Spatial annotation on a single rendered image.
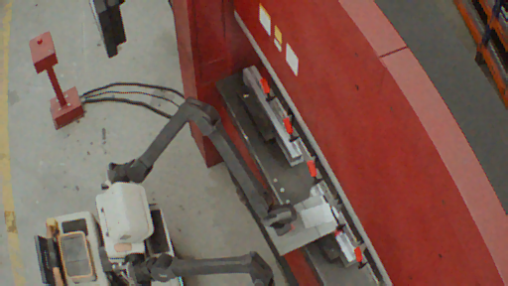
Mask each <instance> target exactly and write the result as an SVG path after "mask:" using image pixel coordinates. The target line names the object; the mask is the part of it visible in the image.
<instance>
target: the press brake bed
mask: <svg viewBox="0 0 508 286"><path fill-rule="evenodd" d="M218 105H219V115H220V117H221V118H222V120H221V122H222V124H223V127H224V129H225V130H226V132H227V134H228V135H229V137H230V138H231V140H232V141H233V143H234V145H235V146H236V148H237V149H238V151H239V152H240V154H241V155H242V157H243V158H244V160H245V161H246V163H247V165H248V166H249V168H250V169H251V171H252V172H253V174H254V175H255V177H256V178H257V180H258V181H259V182H260V183H261V184H262V185H263V187H264V188H265V189H267V190H268V192H269V193H270V195H271V196H272V199H273V202H272V203H273V205H274V206H275V205H278V202H277V200H276V198H275V196H274V194H273V193H272V191H271V189H270V187H269V185H268V183H267V181H266V179H265V178H264V176H263V174H262V172H261V170H260V168H259V166H258V164H257V163H256V161H255V159H254V157H253V155H252V153H251V151H250V150H249V148H248V146H247V144H246V142H245V140H244V138H243V136H242V135H241V133H240V131H239V129H238V127H237V125H236V123H235V122H234V120H233V118H232V116H231V114H230V112H229V110H228V108H227V107H226V105H225V103H224V101H223V99H222V97H221V95H220V93H219V95H218ZM225 164H226V163H225ZM226 166H227V164H226ZM227 168H228V170H229V172H230V173H231V175H232V177H233V179H234V181H235V183H236V185H237V187H238V189H239V191H240V193H241V195H242V197H243V199H244V201H245V203H246V205H247V207H248V209H249V211H250V212H251V213H252V214H253V216H254V218H255V220H256V222H257V224H258V226H259V228H260V229H261V231H262V233H263V235H264V237H265V239H266V241H267V242H268V244H269V246H270V250H271V251H272V253H273V254H274V256H275V257H276V259H277V261H278V263H279V264H280V266H281V268H282V269H283V273H284V274H285V276H286V278H287V279H288V281H289V283H290V284H291V286H322V285H321V284H322V283H321V281H319V279H318V275H317V273H316V272H315V270H314V269H313V266H312V264H311V263H310V261H309V259H308V258H307V255H306V253H305V251H304V250H303V248H302V247H299V248H297V249H295V250H293V251H291V252H289V253H287V254H285V255H283V256H280V254H279V252H278V250H277V249H276V247H275V245H274V243H273V240H272V239H271V237H270V235H269V233H268V231H267V229H266V228H265V226H264V225H263V224H262V222H261V218H260V217H259V215H258V213H255V211H254V210H253V208H252V207H251V205H250V204H249V200H248V199H247V197H246V195H245V192H244V191H243V189H242V187H241V186H240V184H239V182H238V181H237V179H236V178H235V176H234V175H233V173H232V172H231V170H230V169H229V167H228V166H227Z"/></svg>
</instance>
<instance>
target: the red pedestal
mask: <svg viewBox="0 0 508 286"><path fill-rule="evenodd" d="M29 46H30V52H31V56H32V60H33V64H34V67H35V70H36V72H37V74H38V73H40V72H43V71H46V72H47V73H48V76H49V79H50V82H51V83H52V87H53V89H54V91H55V94H56V96H55V97H54V98H51V99H50V103H51V106H50V113H51V114H52V119H53V124H54V126H55V129H56V130H59V129H60V128H63V127H64V126H66V125H68V124H70V123H71V122H74V121H75V120H77V119H80V118H82V117H84V116H85V114H84V111H83V107H82V105H81V101H80V99H79V95H78V93H77V89H76V88H75V86H74V87H73V88H70V89H69V90H67V91H64V92H62V89H61V87H60V84H59V80H58V79H57V76H56V73H55V70H54V68H53V66H54V65H55V64H58V63H59V61H58V57H57V53H56V49H55V45H54V41H53V38H52V35H51V34H50V31H46V32H44V34H42V35H40V36H38V37H36V38H34V39H32V40H30V41H29Z"/></svg>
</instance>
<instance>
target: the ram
mask: <svg viewBox="0 0 508 286"><path fill-rule="evenodd" d="M260 3H261V4H262V6H263V9H265V11H266V13H267V14H268V15H269V16H270V36H269V34H268V31H267V29H266V28H265V27H264V25H263V24H262V22H261V21H260ZM234 10H235V11H236V13H237V14H238V15H239V17H240V18H241V20H242V21H243V24H244V26H245V28H247V30H248V32H249V33H250V35H251V36H252V37H253V39H254V41H255V43H256V44H257V45H258V47H259V48H260V50H261V52H262V53H263V55H264V57H265V58H266V59H267V61H268V63H269V64H270V66H271V68H272V70H273V71H274V73H275V75H276V76H277V78H278V79H279V80H280V82H281V84H282V86H283V87H284V89H285V91H286V92H287V94H288V96H289V97H290V99H291V101H292V103H293V104H294V105H295V107H296V108H297V110H298V112H299V113H300V115H301V117H302V119H303V120H304V122H305V124H306V125H307V127H308V129H309V130H310V132H311V134H312V136H313V137H314V139H315V141H316V142H317V145H318V146H319V148H320V150H321V152H322V155H323V157H324V158H325V160H326V162H327V164H328V165H329V167H330V169H331V170H332V172H333V173H334V174H335V178H336V180H337V181H338V183H339V185H340V186H341V188H342V190H343V193H344V194H345V196H346V197H347V199H348V201H349V204H350V206H351V207H352V208H353V210H354V213H355V215H356V216H357V217H358V219H359V222H360V223H361V225H362V228H363V230H364V231H365V232H366V236H367V237H368V238H369V242H371V244H372V247H373V248H374V250H375V252H376V254H377V256H378V258H379V259H380V262H381V263H382V266H383V267H384V270H385V271H386V274H387V275H388V278H389V279H390V282H391V283H392V286H481V285H480V283H479V282H480V281H478V280H479V279H477V278H478V277H477V275H476V273H475V271H474V269H473V267H472V265H471V263H470V261H469V259H468V258H467V257H468V256H466V255H467V254H465V251H464V249H463V247H462V245H461V242H460V241H459V239H458V236H457V234H456V233H455V231H454V229H453V226H452V225H451V222H450V220H449V219H448V217H447V214H446V213H445V211H444V208H443V206H442V204H441V201H439V198H438V196H437V194H436V193H435V190H434V189H433V186H432V185H431V184H430V181H429V180H428V177H427V176H426V175H425V174H426V173H425V172H424V170H423V168H422V167H421V165H420V162H419V161H418V160H417V157H416V156H415V154H414V151H413V149H411V147H410V144H409V143H408V141H407V140H406V137H405V136H404V135H403V133H402V130H401V129H400V127H399V126H398V124H397V121H396V120H395V119H394V118H393V116H392V115H391V112H390V110H389V109H388V107H387V106H386V104H385V103H384V101H383V99H382V98H381V96H380V95H379V94H378V93H377V91H376V90H375V88H374V86H373V84H372V82H371V81H370V79H369V78H368V77H367V75H366V73H365V72H364V70H363V69H362V67H361V66H360V64H359V63H358V61H357V60H356V59H355V56H354V55H353V53H352V52H351V50H350V49H349V47H348V46H347V45H346V44H345V42H344V41H343V40H342V39H341V37H340V36H339V35H338V34H337V32H336V31H335V29H334V28H333V26H332V25H331V24H330V22H329V21H328V19H327V17H326V16H325V15H324V14H323V12H322V11H321V10H320V9H319V7H318V5H317V4H316V3H315V2H314V0H234ZM234 16H235V14H234ZM235 18H236V20H237V22H239V24H240V26H241V28H242V30H243V32H244V33H245V35H246V36H247V38H248V39H249V41H250V43H251V44H252V45H253V47H254V49H255V50H256V52H257V54H258V55H259V57H260V58H261V60H262V61H263V63H264V65H265V66H266V68H267V70H268V72H269V73H270V75H271V76H272V77H273V79H274V81H275V83H276V84H277V86H278V88H279V89H280V91H281V92H282V94H283V95H284V97H285V99H286V100H287V102H288V104H289V106H290V107H291V109H292V111H293V112H294V114H295V116H296V118H297V119H298V121H299V123H300V124H301V126H302V128H303V130H304V131H305V133H306V135H307V136H308V138H309V140H310V142H311V143H312V145H313V147H314V148H315V150H316V152H317V154H318V156H319V158H320V159H321V155H320V153H319V152H318V149H317V148H316V146H315V144H314V142H313V141H312V139H311V137H310V136H309V134H308V132H307V131H306V129H305V127H304V125H303V124H302V122H301V120H300V119H299V117H298V115H297V113H296V112H295V110H294V108H293V107H292V105H291V103H290V101H289V100H288V98H287V97H286V95H285V94H284V92H283V91H282V89H281V87H280V85H279V84H278V82H277V80H276V79H275V77H274V76H273V74H272V73H271V71H270V69H269V68H268V66H267V64H266V62H265V61H264V59H263V57H261V55H260V53H259V52H258V50H257V48H256V46H255V45H254V44H253V42H252V41H251V39H250V37H249V35H247V33H246V31H245V30H244V28H243V27H242V24H241V22H240V21H239V20H238V18H237V16H235ZM275 25H276V27H277V28H278V29H279V31H280V32H281V34H282V41H281V44H280V43H279V41H278V39H277V38H276V37H275ZM275 38H276V40H277V42H278V43H279V45H280V47H281V52H280V50H279V49H278V47H277V46H276V45H275V43H274V40H275ZM287 43H288V44H289V46H290V48H291V49H292V50H293V52H294V53H295V55H296V56H297V58H298V60H299V62H298V71H297V76H295V74H294V72H293V71H292V69H291V67H290V66H289V64H288V62H287V61H286V48H287ZM321 163H322V165H323V166H324V168H325V170H326V171H327V173H328V175H329V176H330V177H331V179H332V181H333V184H334V186H335V188H336V189H337V191H338V193H339V194H340V196H341V199H342V200H343V202H344V204H345V205H346V207H347V210H348V211H349V213H350V215H351V216H352V219H353V221H354V222H355V224H356V226H357V228H358V230H359V232H360V234H361V236H362V237H363V238H364V235H363V233H362V231H361V229H360V227H359V225H357V221H356V219H355V218H354V217H353V214H352V212H351V210H350V209H349V208H348V204H347V203H346V201H345V199H344V198H343V196H342V193H341V192H340V190H339V188H338V187H337V185H336V183H335V181H334V178H333V176H332V175H331V174H330V172H329V171H328V169H327V167H326V165H325V164H324V162H323V160H321ZM363 240H364V242H365V243H366V244H367V245H366V246H367V247H368V249H369V252H370V253H371V254H372V257H373V258H374V260H375V261H374V262H376V264H377V266H378V268H379V270H380V272H381V273H382V274H381V275H382V276H383V277H384V278H383V279H385V281H386V284H387V286H390V285H389V284H388V283H389V282H388V281H387V278H385V275H384V273H383V271H382V269H381V268H380V265H379V264H378V261H377V260H376V257H375V256H374V254H373V252H372V250H371V249H370V246H369V245H368V242H367V240H366V239H365V238H364V239H363Z"/></svg>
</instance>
